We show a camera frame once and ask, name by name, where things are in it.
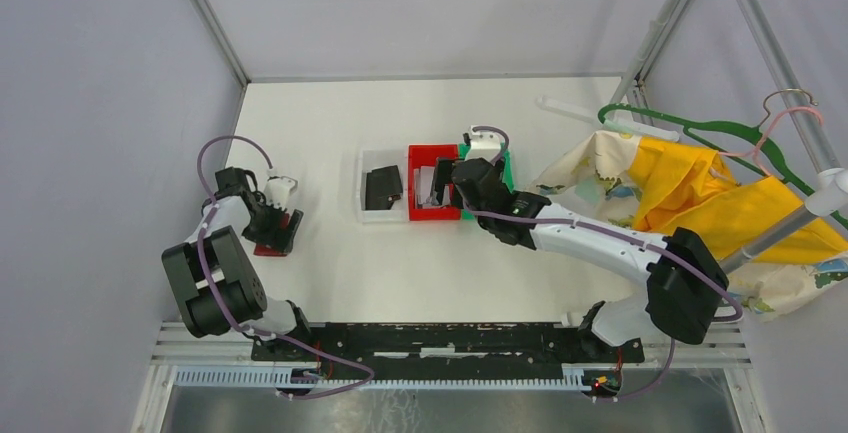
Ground white plastic bin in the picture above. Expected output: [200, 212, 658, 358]
[355, 148, 409, 224]

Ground white cards in red bin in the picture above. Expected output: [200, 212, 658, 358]
[414, 166, 441, 209]

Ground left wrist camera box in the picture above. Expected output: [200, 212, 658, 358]
[263, 176, 298, 211]

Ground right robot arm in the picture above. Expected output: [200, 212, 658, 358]
[433, 158, 728, 361]

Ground pink clothes hanger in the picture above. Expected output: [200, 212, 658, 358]
[719, 88, 824, 160]

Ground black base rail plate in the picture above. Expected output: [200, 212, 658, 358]
[251, 321, 647, 382]

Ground green plastic bin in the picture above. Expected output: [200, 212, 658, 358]
[452, 152, 514, 220]

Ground black cards in white bin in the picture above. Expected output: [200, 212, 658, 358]
[365, 165, 404, 211]

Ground red plastic bin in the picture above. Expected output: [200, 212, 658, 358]
[407, 144, 461, 222]

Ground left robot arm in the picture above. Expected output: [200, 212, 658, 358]
[161, 167, 314, 361]

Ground green clothes hanger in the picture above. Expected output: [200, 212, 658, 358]
[597, 103, 814, 196]

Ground white cable duct strip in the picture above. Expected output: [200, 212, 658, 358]
[173, 364, 591, 392]

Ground yellow patterned cloth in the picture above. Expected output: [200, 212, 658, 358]
[528, 130, 848, 323]

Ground white hanger rack stand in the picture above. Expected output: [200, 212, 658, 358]
[536, 93, 848, 332]

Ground red leather card holder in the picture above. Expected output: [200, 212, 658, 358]
[253, 209, 304, 257]

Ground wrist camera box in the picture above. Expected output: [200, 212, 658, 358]
[263, 176, 298, 211]
[460, 125, 510, 164]

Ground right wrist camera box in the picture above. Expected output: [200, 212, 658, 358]
[460, 125, 510, 164]

